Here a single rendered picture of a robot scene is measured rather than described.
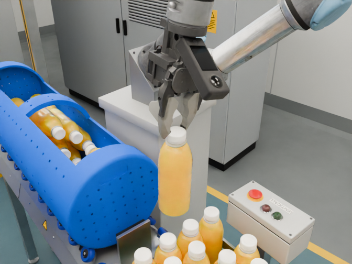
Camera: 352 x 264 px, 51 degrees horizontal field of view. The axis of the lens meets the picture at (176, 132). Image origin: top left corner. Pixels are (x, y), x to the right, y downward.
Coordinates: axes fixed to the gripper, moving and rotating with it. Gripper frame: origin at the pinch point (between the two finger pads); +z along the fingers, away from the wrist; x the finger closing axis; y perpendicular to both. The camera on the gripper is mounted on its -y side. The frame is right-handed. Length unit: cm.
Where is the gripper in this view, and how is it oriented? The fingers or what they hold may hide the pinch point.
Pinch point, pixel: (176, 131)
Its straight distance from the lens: 69.8
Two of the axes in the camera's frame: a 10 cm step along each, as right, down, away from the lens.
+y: -6.1, -4.6, 6.4
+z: -1.6, 8.7, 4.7
